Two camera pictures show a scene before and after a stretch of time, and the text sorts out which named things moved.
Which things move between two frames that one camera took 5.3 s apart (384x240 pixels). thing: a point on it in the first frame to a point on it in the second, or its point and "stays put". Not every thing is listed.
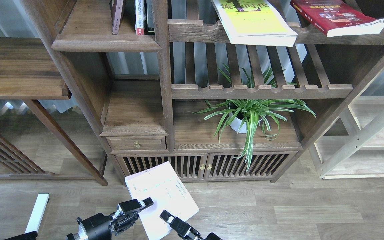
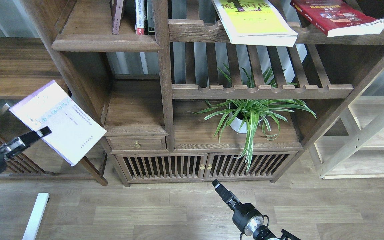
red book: x=336 y=17 stays put
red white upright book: x=140 y=18 stays put
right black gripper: x=182 y=228 to x=245 y=216
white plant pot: x=236 y=124 stays put
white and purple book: x=161 y=183 to x=74 y=131
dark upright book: x=150 y=17 stays put
